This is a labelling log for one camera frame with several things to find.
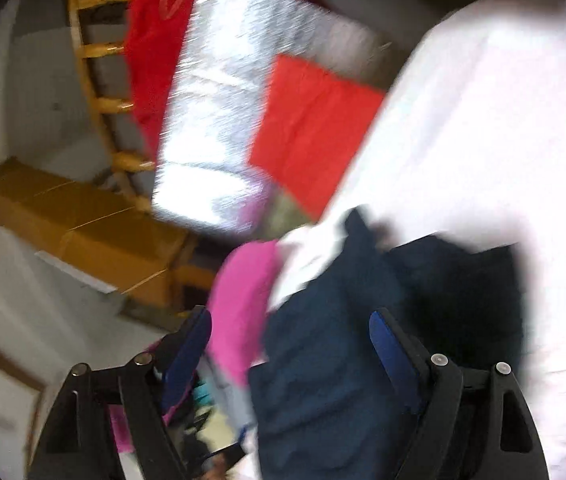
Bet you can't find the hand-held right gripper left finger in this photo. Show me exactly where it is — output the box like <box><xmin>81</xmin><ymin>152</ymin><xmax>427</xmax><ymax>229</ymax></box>
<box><xmin>26</xmin><ymin>305</ymin><xmax>213</xmax><ymax>480</ymax></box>

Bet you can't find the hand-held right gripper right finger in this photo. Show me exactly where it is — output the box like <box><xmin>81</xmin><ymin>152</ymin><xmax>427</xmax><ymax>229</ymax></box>
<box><xmin>369</xmin><ymin>308</ymin><xmax>550</xmax><ymax>480</ymax></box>

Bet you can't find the navy blue hooded jacket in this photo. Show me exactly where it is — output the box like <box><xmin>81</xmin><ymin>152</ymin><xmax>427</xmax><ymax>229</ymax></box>
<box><xmin>248</xmin><ymin>207</ymin><xmax>526</xmax><ymax>480</ymax></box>

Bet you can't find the pink pillow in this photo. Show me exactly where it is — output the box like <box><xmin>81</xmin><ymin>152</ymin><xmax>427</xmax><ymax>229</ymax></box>
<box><xmin>110</xmin><ymin>240</ymin><xmax>284</xmax><ymax>456</ymax></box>

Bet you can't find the cardboard box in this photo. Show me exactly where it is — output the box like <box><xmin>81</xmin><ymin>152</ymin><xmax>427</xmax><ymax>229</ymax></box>
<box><xmin>0</xmin><ymin>157</ymin><xmax>189</xmax><ymax>308</ymax></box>

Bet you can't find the white bed blanket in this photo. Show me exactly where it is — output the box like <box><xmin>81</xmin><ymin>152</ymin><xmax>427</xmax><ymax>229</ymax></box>
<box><xmin>243</xmin><ymin>0</ymin><xmax>566</xmax><ymax>480</ymax></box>

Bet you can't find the folded red cloth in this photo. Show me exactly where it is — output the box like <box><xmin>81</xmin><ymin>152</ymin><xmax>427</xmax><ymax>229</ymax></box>
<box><xmin>248</xmin><ymin>54</ymin><xmax>388</xmax><ymax>221</ymax></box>

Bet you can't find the silver foil mat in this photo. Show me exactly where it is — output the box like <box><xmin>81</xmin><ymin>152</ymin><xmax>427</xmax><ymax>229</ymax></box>
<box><xmin>152</xmin><ymin>0</ymin><xmax>389</xmax><ymax>236</ymax></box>

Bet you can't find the dark red garment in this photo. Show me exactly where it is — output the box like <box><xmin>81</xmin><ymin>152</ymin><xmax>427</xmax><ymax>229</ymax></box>
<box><xmin>124</xmin><ymin>0</ymin><xmax>199</xmax><ymax>161</ymax></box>

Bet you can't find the wooden spindle headboard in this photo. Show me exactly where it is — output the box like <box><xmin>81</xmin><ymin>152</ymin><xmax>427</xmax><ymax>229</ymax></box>
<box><xmin>67</xmin><ymin>0</ymin><xmax>164</xmax><ymax>213</ymax></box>

